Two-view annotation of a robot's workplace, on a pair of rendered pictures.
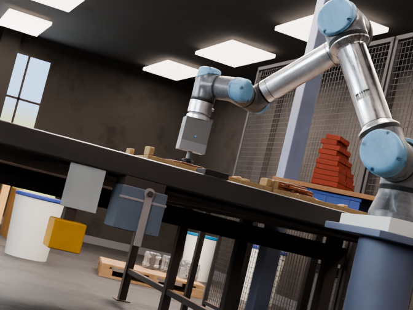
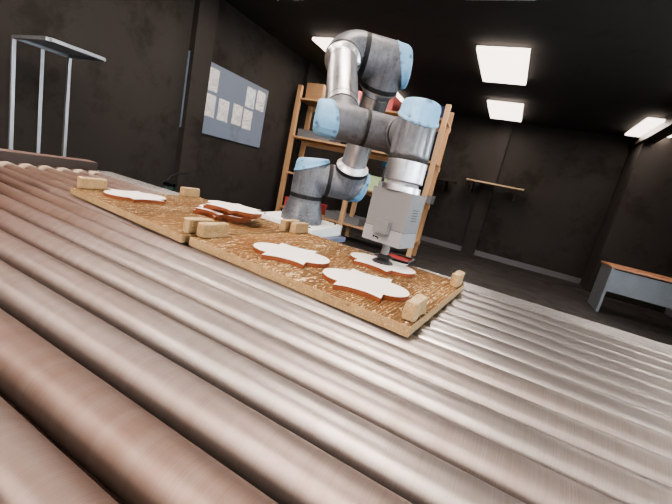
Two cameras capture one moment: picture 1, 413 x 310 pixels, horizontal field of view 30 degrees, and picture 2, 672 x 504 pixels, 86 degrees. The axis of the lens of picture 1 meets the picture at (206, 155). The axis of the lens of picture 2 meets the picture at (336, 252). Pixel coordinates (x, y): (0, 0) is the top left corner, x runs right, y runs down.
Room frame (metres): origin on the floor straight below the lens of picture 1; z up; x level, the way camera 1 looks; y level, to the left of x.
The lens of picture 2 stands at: (2.97, 0.49, 1.09)
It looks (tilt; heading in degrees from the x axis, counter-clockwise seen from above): 12 degrees down; 226
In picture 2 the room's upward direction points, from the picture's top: 13 degrees clockwise
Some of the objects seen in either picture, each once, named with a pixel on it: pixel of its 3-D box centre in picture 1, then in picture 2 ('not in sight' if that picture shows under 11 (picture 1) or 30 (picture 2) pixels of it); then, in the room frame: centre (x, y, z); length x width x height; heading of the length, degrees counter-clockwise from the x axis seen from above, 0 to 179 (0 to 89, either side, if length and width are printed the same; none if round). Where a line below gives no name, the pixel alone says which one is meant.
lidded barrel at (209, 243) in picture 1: (198, 256); not in sight; (10.64, -0.22, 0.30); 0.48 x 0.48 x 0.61
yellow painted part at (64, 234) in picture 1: (71, 206); not in sight; (2.10, 0.32, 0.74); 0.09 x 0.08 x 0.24; 111
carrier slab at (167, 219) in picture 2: (308, 203); (192, 213); (2.63, -0.38, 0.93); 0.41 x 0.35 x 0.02; 106
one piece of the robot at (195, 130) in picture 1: (194, 133); (390, 213); (2.42, 0.05, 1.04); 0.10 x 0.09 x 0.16; 12
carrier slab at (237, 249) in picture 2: (194, 173); (337, 266); (2.50, 0.02, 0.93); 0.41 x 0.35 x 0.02; 108
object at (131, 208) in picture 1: (136, 211); not in sight; (2.17, 0.15, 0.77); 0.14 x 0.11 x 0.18; 111
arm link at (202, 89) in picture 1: (206, 85); (414, 131); (2.40, 0.05, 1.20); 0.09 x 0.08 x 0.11; 56
